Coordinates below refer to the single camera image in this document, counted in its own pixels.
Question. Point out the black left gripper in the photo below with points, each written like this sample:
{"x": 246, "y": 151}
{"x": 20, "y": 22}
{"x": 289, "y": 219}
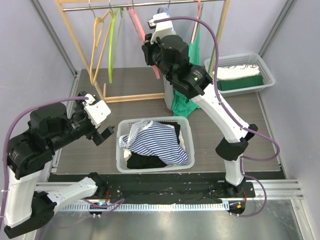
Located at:
{"x": 99, "y": 137}

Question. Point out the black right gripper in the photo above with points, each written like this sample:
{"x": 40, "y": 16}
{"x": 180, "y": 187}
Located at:
{"x": 146, "y": 50}

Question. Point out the grey tank top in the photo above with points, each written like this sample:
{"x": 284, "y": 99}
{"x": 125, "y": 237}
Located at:
{"x": 168, "y": 93}

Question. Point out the lime green hanger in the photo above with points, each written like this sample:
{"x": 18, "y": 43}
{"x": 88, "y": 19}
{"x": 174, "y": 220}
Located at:
{"x": 113, "y": 43}

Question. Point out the blue hanger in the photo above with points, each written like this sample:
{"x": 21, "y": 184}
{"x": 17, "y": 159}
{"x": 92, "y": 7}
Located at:
{"x": 164, "y": 9}

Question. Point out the black tank top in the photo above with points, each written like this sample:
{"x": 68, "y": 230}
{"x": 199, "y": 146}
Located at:
{"x": 153, "y": 144}

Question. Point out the blue white striped tank top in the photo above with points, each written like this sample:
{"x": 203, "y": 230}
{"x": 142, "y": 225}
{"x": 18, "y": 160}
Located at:
{"x": 143, "y": 126}

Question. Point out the yellow velvet hanger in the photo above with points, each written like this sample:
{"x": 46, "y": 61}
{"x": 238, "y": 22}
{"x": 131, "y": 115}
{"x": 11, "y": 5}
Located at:
{"x": 98, "y": 28}

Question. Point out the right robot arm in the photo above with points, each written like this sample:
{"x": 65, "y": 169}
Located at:
{"x": 170, "y": 55}

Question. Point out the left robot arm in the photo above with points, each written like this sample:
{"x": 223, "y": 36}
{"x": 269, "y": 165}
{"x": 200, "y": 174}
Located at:
{"x": 49, "y": 129}

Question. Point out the white perforated front basket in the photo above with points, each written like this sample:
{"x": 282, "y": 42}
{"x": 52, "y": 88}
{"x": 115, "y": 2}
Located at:
{"x": 124, "y": 128}

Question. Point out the white perforated basket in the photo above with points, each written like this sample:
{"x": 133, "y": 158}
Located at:
{"x": 247, "y": 58}
{"x": 124, "y": 128}

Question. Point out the folded white garment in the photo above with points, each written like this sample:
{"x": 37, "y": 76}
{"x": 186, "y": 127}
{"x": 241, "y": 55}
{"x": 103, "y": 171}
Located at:
{"x": 237, "y": 71}

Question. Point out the folded green garment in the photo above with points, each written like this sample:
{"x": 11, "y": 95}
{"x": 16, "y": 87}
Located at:
{"x": 240, "y": 83}

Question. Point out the white perforated back basket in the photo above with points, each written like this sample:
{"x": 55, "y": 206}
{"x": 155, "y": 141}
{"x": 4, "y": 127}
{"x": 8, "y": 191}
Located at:
{"x": 247, "y": 58}

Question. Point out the wooden clothes rack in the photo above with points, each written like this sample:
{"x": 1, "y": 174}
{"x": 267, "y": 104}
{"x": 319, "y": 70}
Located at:
{"x": 65, "y": 6}

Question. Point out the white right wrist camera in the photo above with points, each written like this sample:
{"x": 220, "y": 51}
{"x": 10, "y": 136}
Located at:
{"x": 161, "y": 29}

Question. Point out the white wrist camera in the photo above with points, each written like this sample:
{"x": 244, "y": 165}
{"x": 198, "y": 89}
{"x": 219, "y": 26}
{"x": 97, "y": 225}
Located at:
{"x": 96, "y": 109}
{"x": 161, "y": 29}

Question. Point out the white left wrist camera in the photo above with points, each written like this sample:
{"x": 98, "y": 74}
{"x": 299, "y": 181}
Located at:
{"x": 96, "y": 109}

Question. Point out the white slotted cable duct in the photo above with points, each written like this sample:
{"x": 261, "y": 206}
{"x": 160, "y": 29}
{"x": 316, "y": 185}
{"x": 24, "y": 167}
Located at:
{"x": 85, "y": 207}

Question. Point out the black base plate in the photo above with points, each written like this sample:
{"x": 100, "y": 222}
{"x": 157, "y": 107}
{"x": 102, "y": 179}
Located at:
{"x": 172, "y": 188}

